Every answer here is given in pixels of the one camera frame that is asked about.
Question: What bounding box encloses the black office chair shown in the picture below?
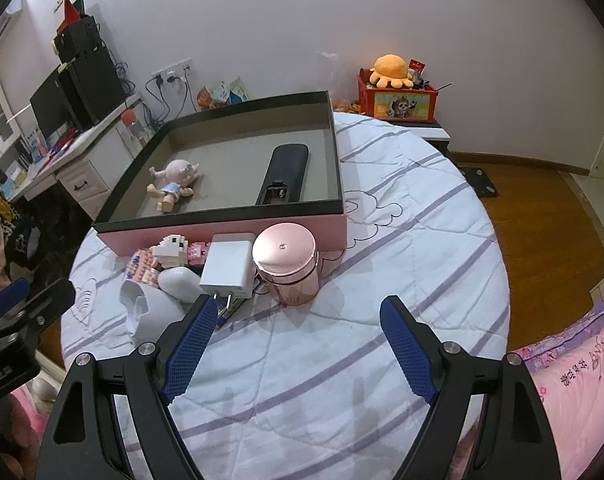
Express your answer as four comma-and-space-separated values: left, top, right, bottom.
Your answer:
2, 180, 95, 291

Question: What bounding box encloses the white pink block toy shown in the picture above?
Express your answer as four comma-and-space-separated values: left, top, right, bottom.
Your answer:
150, 234, 213, 267

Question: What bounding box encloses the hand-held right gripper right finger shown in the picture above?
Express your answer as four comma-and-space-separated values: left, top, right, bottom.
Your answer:
379, 294, 563, 480

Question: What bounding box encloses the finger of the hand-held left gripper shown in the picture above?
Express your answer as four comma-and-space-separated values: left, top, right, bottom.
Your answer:
0, 278, 76, 347
0, 278, 31, 319

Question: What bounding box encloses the pink box with black rim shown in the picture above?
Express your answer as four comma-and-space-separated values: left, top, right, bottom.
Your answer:
91, 91, 350, 258

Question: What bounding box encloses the red storage box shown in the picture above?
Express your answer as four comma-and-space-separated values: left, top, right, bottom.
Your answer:
357, 74, 439, 124

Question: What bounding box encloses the clear bottle orange cap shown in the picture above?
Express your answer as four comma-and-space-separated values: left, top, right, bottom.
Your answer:
121, 110, 148, 148

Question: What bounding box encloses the black remote control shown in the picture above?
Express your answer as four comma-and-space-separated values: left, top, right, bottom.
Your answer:
254, 144, 311, 206

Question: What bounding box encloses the white desk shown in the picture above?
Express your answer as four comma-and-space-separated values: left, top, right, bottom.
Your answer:
0, 92, 143, 221

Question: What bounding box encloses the small doll figure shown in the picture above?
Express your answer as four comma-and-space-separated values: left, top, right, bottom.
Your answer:
147, 158, 204, 215

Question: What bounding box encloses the white earbuds case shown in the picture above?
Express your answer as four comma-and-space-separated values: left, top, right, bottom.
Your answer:
158, 267, 203, 306

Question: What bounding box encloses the pink purple block toy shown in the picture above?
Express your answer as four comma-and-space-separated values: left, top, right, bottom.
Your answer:
125, 249, 165, 288

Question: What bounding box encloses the leopard print cloth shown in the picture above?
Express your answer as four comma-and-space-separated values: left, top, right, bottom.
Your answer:
0, 220, 33, 266

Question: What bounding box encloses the white bedside table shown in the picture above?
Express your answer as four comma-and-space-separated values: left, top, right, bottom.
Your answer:
407, 120, 453, 158

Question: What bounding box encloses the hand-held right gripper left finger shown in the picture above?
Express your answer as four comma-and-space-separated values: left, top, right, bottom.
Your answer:
36, 294, 220, 480

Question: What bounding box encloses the rose gold round canister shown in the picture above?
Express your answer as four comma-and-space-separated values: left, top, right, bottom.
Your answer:
252, 221, 323, 307

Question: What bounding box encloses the pink floral quilt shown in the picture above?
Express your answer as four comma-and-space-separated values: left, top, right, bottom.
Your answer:
452, 297, 604, 480

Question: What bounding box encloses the white wall power outlet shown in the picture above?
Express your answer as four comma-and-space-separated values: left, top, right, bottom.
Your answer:
151, 61, 193, 83

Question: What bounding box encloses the white charger adapter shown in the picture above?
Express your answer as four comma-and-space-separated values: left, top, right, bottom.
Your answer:
199, 232, 257, 311

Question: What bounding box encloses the black floor stand base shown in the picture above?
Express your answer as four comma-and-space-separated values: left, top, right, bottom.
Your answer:
457, 165, 499, 200

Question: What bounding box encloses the black speaker box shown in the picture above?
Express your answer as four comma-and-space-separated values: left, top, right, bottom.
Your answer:
53, 17, 105, 63

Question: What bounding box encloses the orange octopus plush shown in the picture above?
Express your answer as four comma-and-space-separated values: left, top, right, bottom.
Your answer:
369, 54, 414, 90

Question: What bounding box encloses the clear plastic bag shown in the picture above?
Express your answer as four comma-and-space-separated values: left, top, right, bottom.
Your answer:
316, 50, 363, 111

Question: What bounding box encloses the black power cable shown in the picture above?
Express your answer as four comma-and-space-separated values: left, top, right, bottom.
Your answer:
144, 72, 190, 128

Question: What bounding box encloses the black computer monitor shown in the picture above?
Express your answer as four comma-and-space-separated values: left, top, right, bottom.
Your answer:
29, 66, 78, 141

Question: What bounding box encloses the black computer tower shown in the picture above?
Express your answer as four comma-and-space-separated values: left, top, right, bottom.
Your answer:
57, 52, 128, 131

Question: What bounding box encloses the white curved plastic holder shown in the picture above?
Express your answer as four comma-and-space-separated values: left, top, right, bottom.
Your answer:
119, 280, 185, 348

